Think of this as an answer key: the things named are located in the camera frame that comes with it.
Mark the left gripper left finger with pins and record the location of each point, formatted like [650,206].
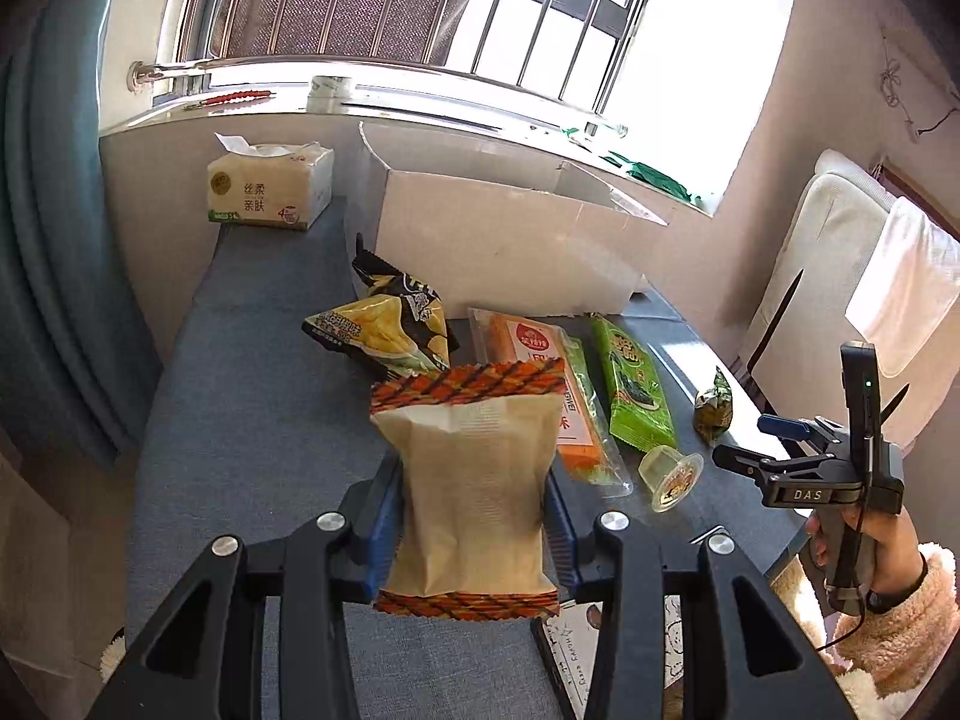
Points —
[200,654]

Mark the small green snack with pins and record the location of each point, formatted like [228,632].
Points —
[714,409]

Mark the green seaweed snack bag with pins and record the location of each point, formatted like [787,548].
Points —
[638,413]

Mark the beige orange-trimmed snack packet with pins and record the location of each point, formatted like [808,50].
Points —
[476,444]

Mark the fluffy cream sleeve forearm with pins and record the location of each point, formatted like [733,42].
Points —
[882,661]

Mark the right hand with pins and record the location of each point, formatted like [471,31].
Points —
[899,566]

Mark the small clear jelly cup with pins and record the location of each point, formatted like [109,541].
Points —
[669,475]

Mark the white towel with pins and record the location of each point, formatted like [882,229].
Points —
[908,289]

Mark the orange flatbread cracker pack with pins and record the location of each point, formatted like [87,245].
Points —
[583,443]

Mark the green plastic bag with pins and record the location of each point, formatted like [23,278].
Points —
[652,177]

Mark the black yellow chip bag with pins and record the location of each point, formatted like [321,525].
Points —
[397,329]

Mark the white cardboard box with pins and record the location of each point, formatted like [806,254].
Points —
[491,224]

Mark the tissue paper pack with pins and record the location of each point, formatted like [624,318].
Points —
[285,186]

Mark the steel window railing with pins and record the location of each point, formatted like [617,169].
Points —
[383,86]

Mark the white tape roll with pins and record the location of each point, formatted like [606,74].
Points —
[328,93]

